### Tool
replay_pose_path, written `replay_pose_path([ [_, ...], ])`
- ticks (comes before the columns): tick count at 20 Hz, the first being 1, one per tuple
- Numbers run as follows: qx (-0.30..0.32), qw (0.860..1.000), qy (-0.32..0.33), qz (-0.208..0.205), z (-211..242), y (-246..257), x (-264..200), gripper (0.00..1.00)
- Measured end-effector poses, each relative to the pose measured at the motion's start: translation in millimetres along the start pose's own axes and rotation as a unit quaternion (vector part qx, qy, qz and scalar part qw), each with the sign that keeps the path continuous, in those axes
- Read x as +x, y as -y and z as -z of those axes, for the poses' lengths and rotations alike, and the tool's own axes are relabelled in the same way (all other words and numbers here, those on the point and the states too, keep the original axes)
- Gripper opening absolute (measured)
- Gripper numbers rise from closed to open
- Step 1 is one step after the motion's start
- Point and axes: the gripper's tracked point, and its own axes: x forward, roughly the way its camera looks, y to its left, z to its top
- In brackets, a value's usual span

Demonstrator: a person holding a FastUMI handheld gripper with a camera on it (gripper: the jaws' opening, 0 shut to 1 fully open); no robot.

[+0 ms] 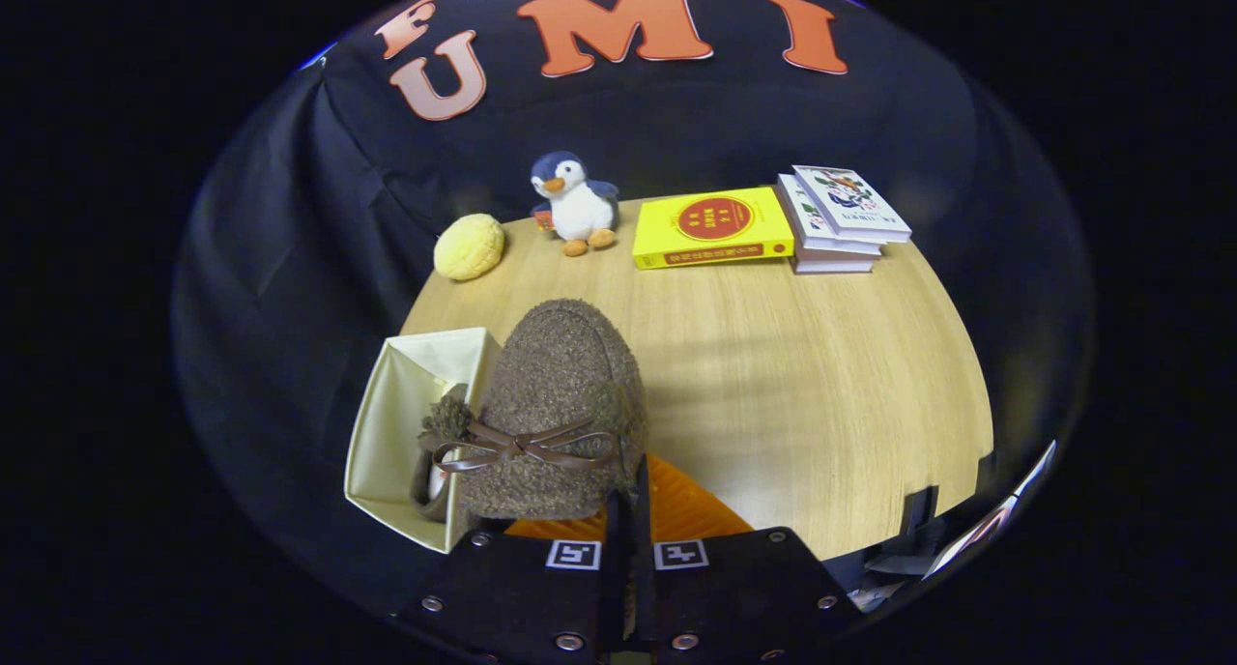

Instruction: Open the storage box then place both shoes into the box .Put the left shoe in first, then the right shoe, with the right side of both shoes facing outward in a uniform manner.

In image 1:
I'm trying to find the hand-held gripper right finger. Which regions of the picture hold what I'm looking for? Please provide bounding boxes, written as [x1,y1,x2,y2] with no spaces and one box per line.
[633,454,864,664]

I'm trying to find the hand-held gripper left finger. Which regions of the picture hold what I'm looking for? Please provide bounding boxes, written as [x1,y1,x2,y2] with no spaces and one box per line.
[396,491,629,664]

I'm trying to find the cream fabric storage box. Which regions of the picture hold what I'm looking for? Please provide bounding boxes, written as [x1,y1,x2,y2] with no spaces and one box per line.
[344,327,503,555]

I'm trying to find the yellow book with red circle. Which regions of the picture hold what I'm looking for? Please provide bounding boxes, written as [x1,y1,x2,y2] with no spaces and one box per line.
[632,187,795,271]

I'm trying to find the yellow round bread plush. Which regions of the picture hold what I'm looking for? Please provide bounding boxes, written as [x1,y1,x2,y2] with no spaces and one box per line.
[433,213,506,281]

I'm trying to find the pinkish book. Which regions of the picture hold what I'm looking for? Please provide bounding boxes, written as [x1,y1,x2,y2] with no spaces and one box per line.
[792,249,876,275]

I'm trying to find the penguin plush toy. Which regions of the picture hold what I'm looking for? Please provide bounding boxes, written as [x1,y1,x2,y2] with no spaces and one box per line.
[530,151,620,258]

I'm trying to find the black backdrop cloth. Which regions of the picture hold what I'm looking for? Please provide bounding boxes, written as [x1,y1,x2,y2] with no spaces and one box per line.
[174,0,1098,618]

